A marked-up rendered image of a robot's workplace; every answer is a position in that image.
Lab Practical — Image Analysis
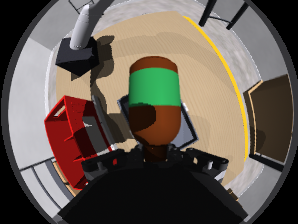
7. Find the red divided crate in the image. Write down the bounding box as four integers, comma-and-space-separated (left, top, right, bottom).
44, 95, 113, 190

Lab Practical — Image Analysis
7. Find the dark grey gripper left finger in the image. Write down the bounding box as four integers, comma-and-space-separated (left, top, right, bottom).
81, 143, 144, 183

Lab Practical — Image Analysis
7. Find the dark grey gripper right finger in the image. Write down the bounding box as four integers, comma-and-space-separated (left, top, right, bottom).
166, 143, 229, 184

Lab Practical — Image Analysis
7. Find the brown bottle with green label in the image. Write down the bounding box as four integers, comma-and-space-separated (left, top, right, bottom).
128, 56, 181, 162

